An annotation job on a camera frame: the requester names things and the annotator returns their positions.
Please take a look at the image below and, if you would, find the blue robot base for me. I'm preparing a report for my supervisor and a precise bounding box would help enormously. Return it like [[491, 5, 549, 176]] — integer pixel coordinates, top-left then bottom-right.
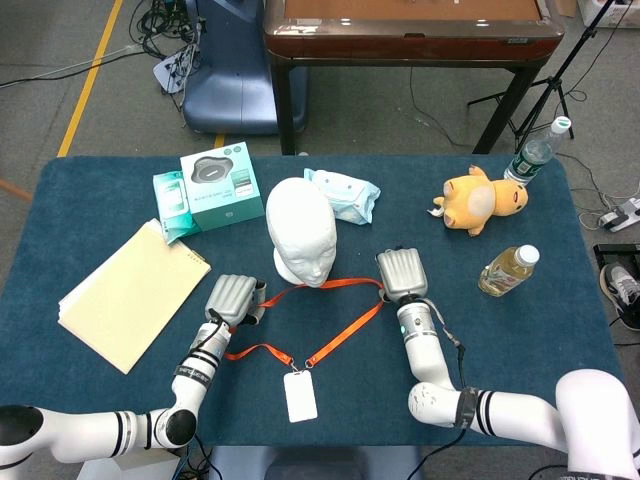
[[208, 445, 426, 480]]

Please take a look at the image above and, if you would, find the black foot pedal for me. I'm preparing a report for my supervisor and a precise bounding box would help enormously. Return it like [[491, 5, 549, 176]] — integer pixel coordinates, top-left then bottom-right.
[[593, 243, 640, 269]]

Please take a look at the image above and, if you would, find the white paper box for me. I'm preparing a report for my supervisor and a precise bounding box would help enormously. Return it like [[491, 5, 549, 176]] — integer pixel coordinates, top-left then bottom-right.
[[75, 447, 181, 480]]

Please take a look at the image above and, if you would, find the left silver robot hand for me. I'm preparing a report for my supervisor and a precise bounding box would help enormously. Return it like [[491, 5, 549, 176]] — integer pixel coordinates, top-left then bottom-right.
[[204, 273, 268, 329]]

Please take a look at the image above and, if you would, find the brown mahjong table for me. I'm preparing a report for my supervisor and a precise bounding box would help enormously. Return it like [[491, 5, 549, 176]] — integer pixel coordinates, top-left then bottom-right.
[[262, 0, 566, 156]]

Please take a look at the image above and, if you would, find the yellow tea bottle white cap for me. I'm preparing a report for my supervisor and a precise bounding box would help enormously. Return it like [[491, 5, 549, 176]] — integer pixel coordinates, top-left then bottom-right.
[[477, 244, 541, 298]]

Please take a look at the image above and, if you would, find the blue machine base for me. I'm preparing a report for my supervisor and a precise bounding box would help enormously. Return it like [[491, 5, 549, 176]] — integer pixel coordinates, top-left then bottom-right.
[[181, 0, 309, 136]]

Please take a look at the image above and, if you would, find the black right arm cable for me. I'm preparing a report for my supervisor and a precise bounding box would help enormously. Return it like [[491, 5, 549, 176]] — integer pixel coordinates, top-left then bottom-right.
[[404, 297, 469, 480]]

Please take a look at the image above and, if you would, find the cream paper folder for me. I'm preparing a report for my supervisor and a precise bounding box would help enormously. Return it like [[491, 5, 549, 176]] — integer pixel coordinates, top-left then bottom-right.
[[57, 217, 213, 376]]

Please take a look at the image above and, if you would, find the grey black sneaker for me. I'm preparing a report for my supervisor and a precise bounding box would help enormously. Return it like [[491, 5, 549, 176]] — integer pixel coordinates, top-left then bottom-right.
[[601, 263, 640, 332]]

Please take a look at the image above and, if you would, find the black cable bundle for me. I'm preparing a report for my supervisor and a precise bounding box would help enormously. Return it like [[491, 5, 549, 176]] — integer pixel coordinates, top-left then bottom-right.
[[128, 0, 209, 96]]

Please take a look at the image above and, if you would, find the clear water bottle green label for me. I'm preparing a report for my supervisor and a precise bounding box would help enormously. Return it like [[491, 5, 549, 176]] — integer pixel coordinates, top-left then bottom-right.
[[503, 115, 573, 187]]

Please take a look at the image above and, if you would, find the teal product box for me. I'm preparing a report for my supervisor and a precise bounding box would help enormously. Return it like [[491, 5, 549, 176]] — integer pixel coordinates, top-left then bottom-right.
[[179, 141, 266, 232]]

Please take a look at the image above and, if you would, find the white power strip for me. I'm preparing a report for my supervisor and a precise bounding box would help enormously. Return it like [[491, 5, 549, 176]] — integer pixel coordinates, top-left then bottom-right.
[[598, 197, 640, 234]]

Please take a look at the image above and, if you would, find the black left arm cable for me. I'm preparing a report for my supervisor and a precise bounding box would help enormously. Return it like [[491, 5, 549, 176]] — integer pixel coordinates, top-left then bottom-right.
[[187, 307, 227, 480]]

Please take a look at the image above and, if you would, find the orange lanyard with badge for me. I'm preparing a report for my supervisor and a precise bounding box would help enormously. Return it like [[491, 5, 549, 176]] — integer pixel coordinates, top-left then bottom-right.
[[223, 277, 386, 424]]

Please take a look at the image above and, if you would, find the black tripod stand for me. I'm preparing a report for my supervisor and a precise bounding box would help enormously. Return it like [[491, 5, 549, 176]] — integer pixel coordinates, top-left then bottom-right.
[[467, 0, 621, 154]]

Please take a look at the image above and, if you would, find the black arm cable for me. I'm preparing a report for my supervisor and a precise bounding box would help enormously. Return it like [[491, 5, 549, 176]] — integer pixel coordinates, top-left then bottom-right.
[[404, 297, 469, 480], [187, 307, 227, 480]]

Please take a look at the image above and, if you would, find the light blue wet wipes pack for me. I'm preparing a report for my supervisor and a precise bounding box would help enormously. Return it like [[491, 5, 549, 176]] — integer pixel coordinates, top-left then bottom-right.
[[303, 168, 382, 226]]

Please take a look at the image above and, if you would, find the green wet wipes pack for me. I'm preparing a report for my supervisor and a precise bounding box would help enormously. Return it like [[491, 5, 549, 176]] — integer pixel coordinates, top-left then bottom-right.
[[152, 170, 203, 245]]

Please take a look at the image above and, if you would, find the white foam mannequin head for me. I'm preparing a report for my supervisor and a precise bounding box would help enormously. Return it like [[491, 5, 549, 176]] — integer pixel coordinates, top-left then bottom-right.
[[265, 177, 339, 289]]

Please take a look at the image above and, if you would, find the yellow plush toy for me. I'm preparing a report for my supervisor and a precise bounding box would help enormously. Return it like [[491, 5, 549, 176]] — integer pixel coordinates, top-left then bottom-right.
[[427, 165, 530, 238]]

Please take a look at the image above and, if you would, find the white storage box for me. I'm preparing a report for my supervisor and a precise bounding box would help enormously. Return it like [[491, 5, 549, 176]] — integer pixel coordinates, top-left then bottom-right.
[[577, 0, 640, 30]]

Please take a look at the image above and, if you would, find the dark blue table mat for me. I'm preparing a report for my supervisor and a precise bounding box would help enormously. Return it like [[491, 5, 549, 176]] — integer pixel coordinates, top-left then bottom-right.
[[0, 154, 631, 447]]

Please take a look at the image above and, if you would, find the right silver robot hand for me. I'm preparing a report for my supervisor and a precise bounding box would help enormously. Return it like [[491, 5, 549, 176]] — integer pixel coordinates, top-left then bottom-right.
[[375, 247, 430, 304]]

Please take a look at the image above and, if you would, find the white socket board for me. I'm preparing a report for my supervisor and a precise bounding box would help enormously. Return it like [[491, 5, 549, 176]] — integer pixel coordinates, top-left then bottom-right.
[[152, 44, 201, 95]]

